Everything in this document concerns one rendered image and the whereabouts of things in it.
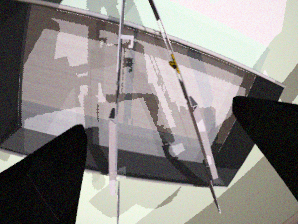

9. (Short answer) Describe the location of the grey metal roasting tin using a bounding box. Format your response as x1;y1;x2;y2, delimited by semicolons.
0;0;286;189

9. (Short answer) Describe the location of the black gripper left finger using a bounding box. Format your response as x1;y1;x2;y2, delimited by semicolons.
0;124;88;224

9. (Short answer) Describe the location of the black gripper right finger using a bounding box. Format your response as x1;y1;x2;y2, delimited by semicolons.
231;96;298;201

